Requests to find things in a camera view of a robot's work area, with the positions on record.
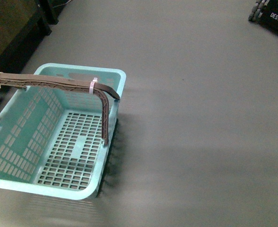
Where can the light blue plastic basket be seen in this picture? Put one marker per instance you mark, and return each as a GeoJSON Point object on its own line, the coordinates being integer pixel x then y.
{"type": "Point", "coordinates": [51, 140]}

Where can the white zip tie right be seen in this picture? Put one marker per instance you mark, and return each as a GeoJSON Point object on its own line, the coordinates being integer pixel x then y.
{"type": "Point", "coordinates": [92, 84]}

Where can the dark wooden shelf unit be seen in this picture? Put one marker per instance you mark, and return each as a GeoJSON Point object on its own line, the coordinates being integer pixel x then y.
{"type": "Point", "coordinates": [23, 25]}

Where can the grey robot figure legs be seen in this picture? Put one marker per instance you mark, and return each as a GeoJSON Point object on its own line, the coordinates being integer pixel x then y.
{"type": "Point", "coordinates": [256, 10]}

